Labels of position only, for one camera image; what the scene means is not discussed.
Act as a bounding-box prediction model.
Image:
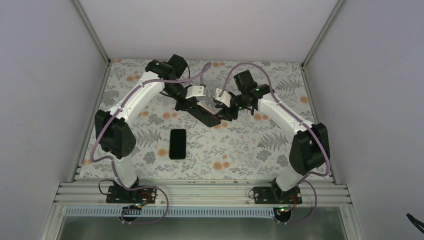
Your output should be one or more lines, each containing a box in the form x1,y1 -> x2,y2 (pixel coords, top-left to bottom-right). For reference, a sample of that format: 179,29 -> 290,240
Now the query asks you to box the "magenta phone black screen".
191,110 -> 221,128

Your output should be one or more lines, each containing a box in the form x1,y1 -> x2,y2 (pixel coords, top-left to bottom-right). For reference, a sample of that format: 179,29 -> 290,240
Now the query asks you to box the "cream phone case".
197,101 -> 215,116

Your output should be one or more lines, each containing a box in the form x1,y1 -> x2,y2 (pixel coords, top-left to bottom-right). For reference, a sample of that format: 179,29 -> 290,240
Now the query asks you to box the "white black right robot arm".
213,70 -> 331,204

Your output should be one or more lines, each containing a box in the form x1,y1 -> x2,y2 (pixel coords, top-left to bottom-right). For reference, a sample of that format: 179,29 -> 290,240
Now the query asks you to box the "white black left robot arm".
90,54 -> 218,203

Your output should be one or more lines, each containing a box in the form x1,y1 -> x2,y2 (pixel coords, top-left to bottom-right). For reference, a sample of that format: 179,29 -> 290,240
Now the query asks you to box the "black phone on mat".
169,128 -> 187,160

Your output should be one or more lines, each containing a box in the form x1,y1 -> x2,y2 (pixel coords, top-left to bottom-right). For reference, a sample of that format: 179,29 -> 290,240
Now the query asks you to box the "floral patterned table mat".
79,58 -> 333,182

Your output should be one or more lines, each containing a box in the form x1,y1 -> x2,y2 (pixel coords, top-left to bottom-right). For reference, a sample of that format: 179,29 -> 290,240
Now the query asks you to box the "black object at edge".
406,213 -> 424,234

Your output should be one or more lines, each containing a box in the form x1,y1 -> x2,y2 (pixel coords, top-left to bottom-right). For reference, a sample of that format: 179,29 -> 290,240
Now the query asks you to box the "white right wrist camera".
213,88 -> 232,107

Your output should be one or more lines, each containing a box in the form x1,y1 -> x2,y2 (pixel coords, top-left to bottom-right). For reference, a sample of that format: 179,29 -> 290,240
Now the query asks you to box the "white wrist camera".
185,85 -> 206,99
213,88 -> 232,107

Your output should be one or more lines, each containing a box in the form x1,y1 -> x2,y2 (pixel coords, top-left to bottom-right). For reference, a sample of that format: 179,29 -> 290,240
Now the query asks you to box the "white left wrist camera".
185,85 -> 206,99

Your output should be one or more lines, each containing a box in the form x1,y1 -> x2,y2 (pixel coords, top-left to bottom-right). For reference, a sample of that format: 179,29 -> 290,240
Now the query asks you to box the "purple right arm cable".
216,61 -> 332,226

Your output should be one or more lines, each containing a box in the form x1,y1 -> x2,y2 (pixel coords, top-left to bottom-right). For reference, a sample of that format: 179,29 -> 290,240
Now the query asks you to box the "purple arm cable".
216,61 -> 332,226
90,61 -> 213,225

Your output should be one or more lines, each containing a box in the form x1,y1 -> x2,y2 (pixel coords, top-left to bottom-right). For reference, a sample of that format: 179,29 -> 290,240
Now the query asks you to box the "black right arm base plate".
247,186 -> 303,205

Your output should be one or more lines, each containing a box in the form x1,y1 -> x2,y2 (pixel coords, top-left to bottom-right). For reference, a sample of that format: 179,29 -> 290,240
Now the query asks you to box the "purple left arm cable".
90,61 -> 213,225

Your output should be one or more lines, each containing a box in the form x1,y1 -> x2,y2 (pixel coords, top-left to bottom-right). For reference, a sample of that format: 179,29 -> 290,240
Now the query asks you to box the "left aluminium corner post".
71,0 -> 111,66

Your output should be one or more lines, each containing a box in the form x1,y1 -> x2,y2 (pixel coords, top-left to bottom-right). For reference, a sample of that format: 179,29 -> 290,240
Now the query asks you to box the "aluminium corner post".
71,0 -> 111,66
301,0 -> 346,70

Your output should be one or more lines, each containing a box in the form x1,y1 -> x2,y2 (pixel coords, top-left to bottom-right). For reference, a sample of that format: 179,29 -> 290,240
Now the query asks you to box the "right aluminium corner post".
301,0 -> 346,70

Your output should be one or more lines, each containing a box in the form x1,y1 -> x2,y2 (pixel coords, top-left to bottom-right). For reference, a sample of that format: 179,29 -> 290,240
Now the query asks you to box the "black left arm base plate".
105,185 -> 157,205

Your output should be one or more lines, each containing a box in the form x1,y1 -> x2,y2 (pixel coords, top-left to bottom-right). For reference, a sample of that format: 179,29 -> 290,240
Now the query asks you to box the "aluminium front rail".
53,179 -> 353,207

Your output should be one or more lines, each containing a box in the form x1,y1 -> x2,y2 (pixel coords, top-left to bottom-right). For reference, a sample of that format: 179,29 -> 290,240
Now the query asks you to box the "grey slotted cable duct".
63,206 -> 275,218

